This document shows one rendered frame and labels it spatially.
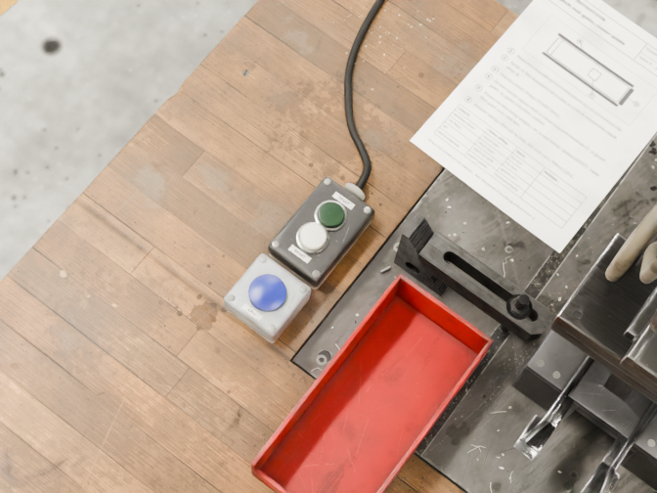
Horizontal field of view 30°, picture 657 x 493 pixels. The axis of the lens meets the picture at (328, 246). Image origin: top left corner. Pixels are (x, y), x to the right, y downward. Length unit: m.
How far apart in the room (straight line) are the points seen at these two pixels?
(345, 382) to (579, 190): 0.35
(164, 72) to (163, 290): 1.17
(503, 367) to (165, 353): 0.36
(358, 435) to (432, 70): 0.44
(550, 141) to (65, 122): 1.24
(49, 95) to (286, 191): 1.16
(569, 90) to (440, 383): 0.39
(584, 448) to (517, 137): 0.36
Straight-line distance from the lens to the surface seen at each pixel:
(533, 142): 1.42
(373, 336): 1.31
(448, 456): 1.29
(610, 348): 1.10
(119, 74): 2.47
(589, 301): 1.10
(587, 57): 1.49
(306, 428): 1.28
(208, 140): 1.39
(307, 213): 1.32
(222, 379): 1.30
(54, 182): 2.38
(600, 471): 1.23
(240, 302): 1.29
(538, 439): 1.22
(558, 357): 1.25
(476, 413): 1.31
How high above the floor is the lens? 2.16
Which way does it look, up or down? 69 degrees down
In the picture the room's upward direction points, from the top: 8 degrees clockwise
